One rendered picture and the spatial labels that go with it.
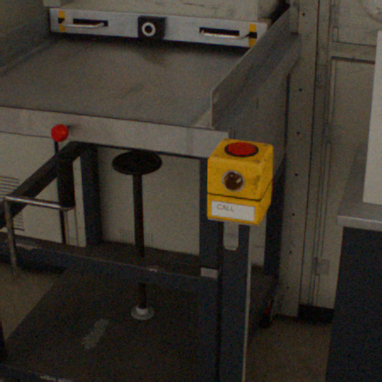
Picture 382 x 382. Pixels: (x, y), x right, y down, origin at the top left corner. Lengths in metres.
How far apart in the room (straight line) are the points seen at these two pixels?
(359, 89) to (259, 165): 0.91
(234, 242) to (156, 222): 1.12
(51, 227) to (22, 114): 0.99
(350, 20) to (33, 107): 0.83
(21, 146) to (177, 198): 0.50
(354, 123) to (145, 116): 0.74
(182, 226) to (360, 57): 0.73
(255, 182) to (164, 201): 1.16
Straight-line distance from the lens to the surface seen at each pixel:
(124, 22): 1.86
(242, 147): 1.14
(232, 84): 1.47
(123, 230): 2.36
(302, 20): 1.97
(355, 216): 1.31
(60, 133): 1.43
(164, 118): 1.41
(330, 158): 2.06
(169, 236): 2.31
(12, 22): 2.11
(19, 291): 2.49
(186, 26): 1.81
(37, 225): 2.48
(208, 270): 1.52
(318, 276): 2.23
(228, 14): 1.79
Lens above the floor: 1.36
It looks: 27 degrees down
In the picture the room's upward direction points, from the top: straight up
